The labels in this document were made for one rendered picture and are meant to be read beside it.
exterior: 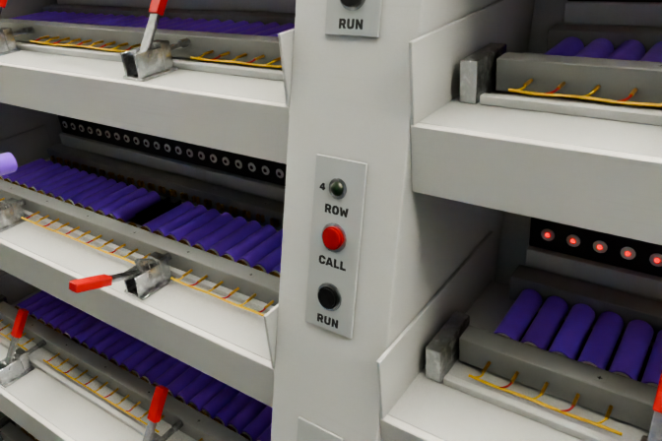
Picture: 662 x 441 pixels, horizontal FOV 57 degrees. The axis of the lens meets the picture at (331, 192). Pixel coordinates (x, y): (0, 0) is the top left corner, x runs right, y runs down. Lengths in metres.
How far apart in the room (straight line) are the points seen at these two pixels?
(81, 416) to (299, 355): 0.39
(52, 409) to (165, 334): 0.28
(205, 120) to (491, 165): 0.23
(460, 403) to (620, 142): 0.21
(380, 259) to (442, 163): 0.08
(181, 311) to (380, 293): 0.22
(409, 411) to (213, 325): 0.19
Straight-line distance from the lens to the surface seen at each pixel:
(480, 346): 0.46
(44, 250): 0.74
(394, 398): 0.44
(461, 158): 0.36
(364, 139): 0.39
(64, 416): 0.81
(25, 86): 0.70
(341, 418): 0.46
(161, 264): 0.60
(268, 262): 0.57
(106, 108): 0.59
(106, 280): 0.57
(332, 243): 0.41
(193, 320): 0.55
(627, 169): 0.34
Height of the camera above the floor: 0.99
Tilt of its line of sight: 13 degrees down
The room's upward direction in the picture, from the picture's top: 4 degrees clockwise
